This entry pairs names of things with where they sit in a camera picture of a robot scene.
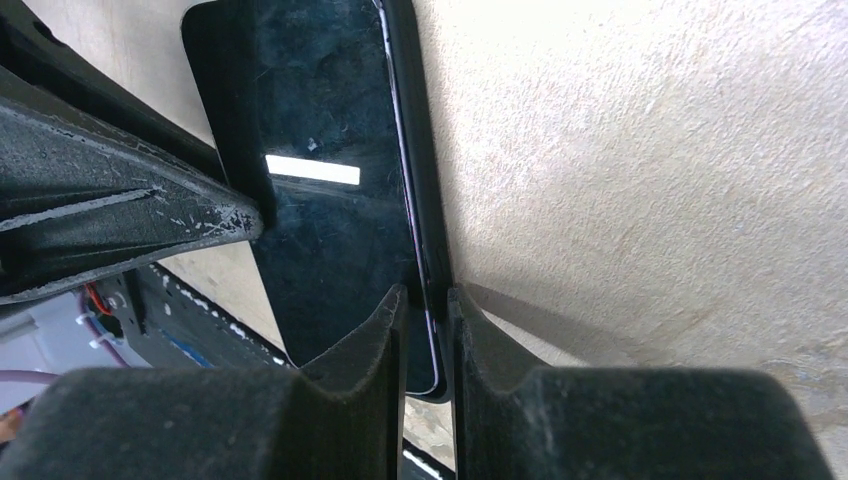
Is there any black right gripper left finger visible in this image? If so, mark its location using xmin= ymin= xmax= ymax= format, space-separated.
xmin=1 ymin=285 xmax=408 ymax=479

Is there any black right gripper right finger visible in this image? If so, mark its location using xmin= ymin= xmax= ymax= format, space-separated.
xmin=448 ymin=288 xmax=832 ymax=479

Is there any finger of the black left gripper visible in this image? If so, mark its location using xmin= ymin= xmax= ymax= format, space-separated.
xmin=1 ymin=99 xmax=263 ymax=304
xmin=1 ymin=1 xmax=226 ymax=183

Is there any black smartphone white edge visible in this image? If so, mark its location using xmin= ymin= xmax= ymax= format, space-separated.
xmin=180 ymin=1 xmax=434 ymax=396

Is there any black phone case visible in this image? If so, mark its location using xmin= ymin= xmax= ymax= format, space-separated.
xmin=375 ymin=1 xmax=454 ymax=404

